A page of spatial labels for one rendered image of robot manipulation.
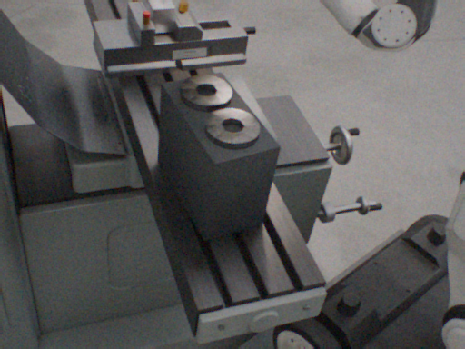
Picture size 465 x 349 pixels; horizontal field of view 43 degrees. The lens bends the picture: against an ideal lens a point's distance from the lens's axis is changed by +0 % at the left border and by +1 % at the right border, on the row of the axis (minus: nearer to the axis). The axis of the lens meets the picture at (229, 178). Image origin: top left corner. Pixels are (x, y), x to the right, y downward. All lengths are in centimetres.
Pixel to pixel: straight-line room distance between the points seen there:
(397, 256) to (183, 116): 77
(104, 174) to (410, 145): 184
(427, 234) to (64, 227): 90
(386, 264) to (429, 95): 186
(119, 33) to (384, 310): 88
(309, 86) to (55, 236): 192
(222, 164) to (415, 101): 237
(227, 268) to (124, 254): 61
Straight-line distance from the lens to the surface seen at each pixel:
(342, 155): 177
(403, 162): 280
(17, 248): 144
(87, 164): 133
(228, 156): 92
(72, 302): 169
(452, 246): 127
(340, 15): 120
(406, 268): 155
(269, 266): 103
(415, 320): 149
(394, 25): 115
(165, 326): 178
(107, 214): 144
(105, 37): 140
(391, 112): 308
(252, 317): 100
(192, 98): 100
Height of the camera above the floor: 171
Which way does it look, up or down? 44 degrees down
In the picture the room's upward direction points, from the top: 9 degrees clockwise
